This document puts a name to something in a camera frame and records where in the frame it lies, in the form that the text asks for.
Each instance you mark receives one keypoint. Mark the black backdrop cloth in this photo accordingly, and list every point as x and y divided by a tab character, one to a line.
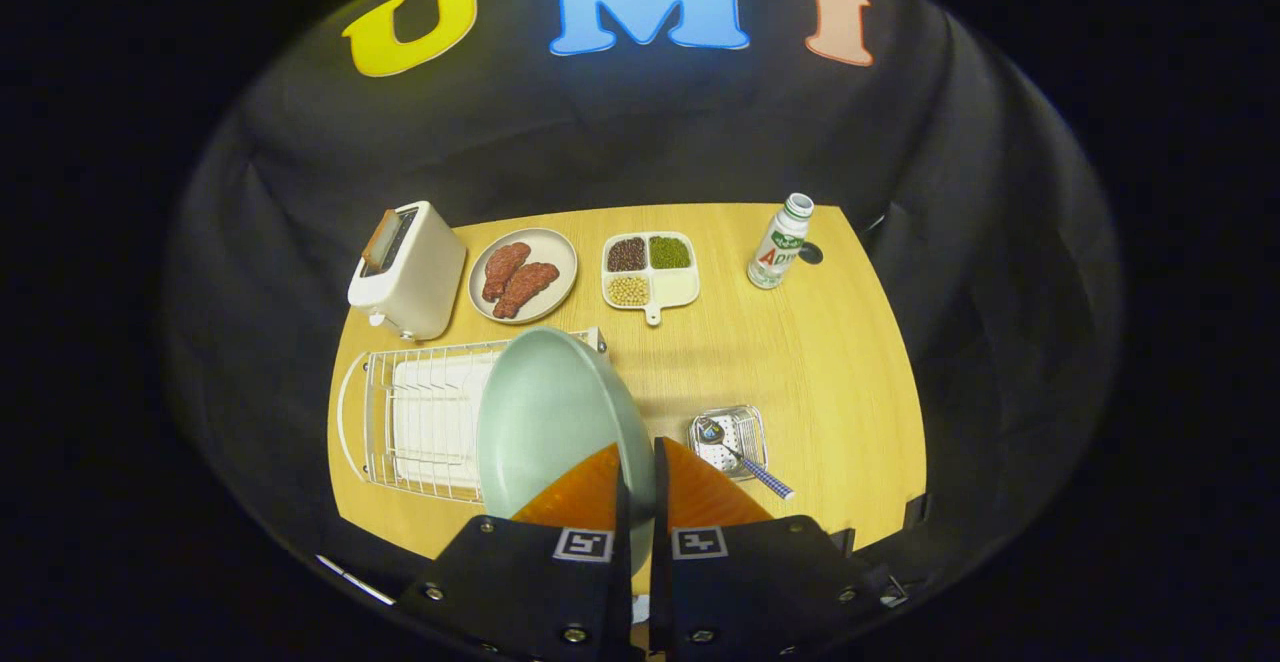
300	192

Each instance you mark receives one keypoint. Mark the red meat slice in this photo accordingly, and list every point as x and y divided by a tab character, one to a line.
527	287
503	270

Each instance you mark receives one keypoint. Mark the white divided tray with beans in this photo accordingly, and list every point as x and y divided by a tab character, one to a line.
675	287

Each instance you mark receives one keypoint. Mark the pale green plate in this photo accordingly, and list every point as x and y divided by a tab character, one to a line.
550	412

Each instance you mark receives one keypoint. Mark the beige round plate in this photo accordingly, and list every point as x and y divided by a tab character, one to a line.
555	247

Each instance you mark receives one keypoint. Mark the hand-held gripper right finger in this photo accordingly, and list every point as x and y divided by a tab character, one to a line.
740	582

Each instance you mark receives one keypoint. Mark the white toaster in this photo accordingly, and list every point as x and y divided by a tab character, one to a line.
420	282

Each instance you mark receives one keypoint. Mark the white green-label drink bottle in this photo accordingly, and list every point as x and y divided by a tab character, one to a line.
778	247

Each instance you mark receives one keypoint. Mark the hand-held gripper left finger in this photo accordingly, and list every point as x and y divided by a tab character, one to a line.
530	582

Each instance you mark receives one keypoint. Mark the white drip tray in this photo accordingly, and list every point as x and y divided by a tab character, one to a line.
435	422

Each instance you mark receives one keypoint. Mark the toast slice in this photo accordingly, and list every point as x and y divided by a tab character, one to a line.
380	242

